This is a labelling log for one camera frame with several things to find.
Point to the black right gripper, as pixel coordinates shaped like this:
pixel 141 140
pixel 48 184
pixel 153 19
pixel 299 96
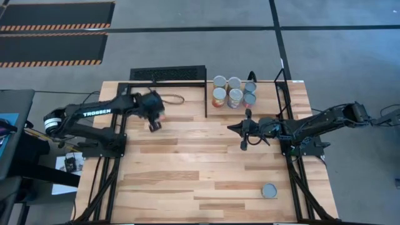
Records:
pixel 262 126

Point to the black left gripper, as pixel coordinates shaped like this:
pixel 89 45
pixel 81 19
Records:
pixel 151 104

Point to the short orange teal tin can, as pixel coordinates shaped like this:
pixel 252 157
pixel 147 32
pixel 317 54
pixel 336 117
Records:
pixel 162 117

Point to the short sliced carrots tin can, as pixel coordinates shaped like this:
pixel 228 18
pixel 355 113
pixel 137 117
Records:
pixel 249 100

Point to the blue labelled tin can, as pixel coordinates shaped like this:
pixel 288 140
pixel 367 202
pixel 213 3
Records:
pixel 235 97

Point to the orange labelled tin can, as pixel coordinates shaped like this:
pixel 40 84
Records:
pixel 218 95

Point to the tall peaches tin can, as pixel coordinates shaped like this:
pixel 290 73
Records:
pixel 234 83
pixel 250 87

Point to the tall corn tin can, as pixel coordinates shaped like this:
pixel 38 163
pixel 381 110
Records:
pixel 219 82

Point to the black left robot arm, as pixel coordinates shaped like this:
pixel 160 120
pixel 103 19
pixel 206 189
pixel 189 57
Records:
pixel 97 112

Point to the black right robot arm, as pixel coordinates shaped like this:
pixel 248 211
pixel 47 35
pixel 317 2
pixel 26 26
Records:
pixel 328 120

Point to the grey topped tin can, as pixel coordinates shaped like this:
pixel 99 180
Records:
pixel 269 190

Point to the small black device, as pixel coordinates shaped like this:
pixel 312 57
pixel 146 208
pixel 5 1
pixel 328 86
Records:
pixel 70 164

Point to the black hazard striped floor mat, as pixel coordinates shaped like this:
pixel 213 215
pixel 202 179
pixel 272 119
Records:
pixel 59 14
pixel 51 50

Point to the white paper sheet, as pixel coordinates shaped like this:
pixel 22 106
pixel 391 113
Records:
pixel 64 187

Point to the grey side desk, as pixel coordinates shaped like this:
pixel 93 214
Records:
pixel 15 125

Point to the black metal rail frame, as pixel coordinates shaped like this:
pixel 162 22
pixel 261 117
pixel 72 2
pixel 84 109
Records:
pixel 286 97
pixel 205 93

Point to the black table support frame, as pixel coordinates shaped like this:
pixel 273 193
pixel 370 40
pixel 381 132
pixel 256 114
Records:
pixel 300 187
pixel 106 187

